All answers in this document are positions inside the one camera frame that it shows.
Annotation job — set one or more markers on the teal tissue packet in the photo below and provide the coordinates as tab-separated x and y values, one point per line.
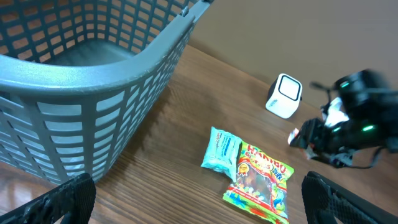
222	153

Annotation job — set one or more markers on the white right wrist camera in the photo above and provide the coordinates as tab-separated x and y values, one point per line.
333	115

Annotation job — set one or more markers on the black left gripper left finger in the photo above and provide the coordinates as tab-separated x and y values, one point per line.
70	202

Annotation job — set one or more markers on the white barcode scanner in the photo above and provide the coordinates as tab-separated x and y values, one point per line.
284	96

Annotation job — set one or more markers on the small red white box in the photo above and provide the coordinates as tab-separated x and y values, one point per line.
296	140

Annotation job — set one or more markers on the grey plastic shopping basket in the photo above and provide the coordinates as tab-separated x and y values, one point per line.
78	77

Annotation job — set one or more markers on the Haribo gummy candy bag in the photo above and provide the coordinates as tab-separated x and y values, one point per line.
261	185

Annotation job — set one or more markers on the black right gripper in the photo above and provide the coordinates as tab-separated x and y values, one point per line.
319	138

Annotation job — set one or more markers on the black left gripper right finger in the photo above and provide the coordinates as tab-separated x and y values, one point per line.
327	202

